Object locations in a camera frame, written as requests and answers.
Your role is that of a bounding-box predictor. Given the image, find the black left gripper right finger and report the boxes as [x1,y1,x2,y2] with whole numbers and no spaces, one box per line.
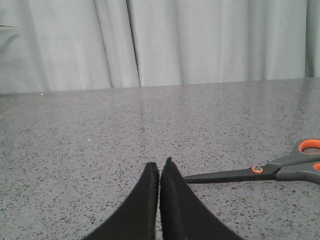
[159,157,241,240]

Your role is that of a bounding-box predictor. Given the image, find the grey orange handled scissors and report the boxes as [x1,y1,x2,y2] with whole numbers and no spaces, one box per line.
[183,138,320,184]

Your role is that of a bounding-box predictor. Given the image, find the grey curtain backdrop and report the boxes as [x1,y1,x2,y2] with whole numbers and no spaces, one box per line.
[0,0,320,94]

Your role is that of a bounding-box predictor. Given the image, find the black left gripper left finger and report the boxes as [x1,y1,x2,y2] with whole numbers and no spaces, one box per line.
[84,162,160,240]

